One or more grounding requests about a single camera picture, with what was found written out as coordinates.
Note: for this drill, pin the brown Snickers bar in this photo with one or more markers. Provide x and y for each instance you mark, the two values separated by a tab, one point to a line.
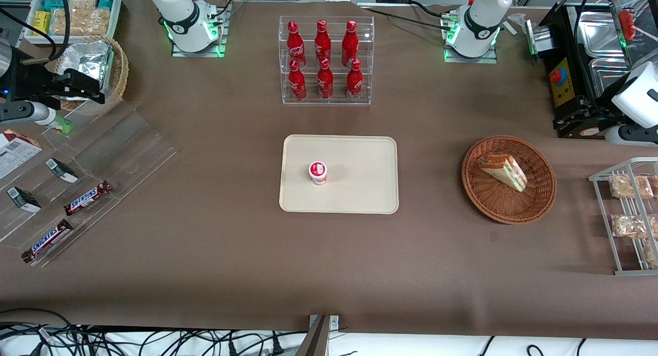
47	240
87	198

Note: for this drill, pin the red emergency stop button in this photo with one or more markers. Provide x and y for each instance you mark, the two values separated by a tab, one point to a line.
557	76

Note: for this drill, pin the red Coca-Cola bottle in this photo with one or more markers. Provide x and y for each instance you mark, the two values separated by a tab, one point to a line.
322	41
295	43
297	82
325	81
350	42
354	82

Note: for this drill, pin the small black white box lower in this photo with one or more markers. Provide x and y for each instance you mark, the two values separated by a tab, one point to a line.
23	199

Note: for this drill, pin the light wicker basket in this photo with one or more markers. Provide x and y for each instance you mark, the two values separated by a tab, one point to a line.
119	71

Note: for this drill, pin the silver foil pack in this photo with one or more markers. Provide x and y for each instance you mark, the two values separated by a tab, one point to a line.
90	58

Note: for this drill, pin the green white plastic bottle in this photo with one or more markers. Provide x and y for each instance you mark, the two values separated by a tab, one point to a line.
60	125

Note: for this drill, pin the yellow snack box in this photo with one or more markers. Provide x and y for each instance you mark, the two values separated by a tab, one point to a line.
41	23

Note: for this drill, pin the red white printed box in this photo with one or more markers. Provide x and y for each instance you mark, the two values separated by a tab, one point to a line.
15	153

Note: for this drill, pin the red sausage skewer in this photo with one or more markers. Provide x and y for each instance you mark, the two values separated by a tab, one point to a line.
627	24

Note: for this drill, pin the beige plastic tray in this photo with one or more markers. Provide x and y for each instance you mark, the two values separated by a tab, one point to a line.
360	176

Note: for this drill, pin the clear acrylic stepped shelf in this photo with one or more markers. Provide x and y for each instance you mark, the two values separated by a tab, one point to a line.
128	145

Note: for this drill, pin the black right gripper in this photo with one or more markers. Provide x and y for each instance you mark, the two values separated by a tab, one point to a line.
32	82

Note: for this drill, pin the metal table bracket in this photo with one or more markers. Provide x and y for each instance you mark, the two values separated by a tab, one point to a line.
321	335

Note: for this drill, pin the small dark green box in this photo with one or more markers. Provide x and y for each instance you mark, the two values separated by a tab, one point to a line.
62	170

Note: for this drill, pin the metal base plate of right arm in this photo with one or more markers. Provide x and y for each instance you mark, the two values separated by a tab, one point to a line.
221	37

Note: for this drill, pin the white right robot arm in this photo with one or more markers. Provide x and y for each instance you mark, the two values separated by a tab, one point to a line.
181	14

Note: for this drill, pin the white plastic snack bin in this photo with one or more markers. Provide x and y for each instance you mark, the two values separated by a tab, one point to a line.
115	17

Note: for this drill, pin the black food warmer machine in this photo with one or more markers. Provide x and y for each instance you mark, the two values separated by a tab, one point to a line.
570	109

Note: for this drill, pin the brown table cover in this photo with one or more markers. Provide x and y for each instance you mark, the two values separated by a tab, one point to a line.
231	268

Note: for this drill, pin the triangle sandwich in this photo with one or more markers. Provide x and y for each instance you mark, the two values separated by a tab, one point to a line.
504	171

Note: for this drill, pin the brown wicker basket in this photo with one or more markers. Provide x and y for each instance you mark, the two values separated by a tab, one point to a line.
540	191

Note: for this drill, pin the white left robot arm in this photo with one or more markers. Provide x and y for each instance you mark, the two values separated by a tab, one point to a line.
480	17

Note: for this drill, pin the clear granola snack pack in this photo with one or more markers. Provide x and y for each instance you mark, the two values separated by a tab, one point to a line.
652	253
629	186
629	226

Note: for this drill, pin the teal snack box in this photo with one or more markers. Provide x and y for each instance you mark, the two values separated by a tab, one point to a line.
53	5
105	3

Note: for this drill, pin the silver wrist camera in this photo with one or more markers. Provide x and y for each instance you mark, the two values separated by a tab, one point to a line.
23	112

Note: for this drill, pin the clear acrylic bottle rack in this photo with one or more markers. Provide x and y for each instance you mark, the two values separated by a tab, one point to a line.
370	58

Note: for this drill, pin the clear cracker snack pack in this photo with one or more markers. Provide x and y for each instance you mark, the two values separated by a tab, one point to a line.
96	21
67	22

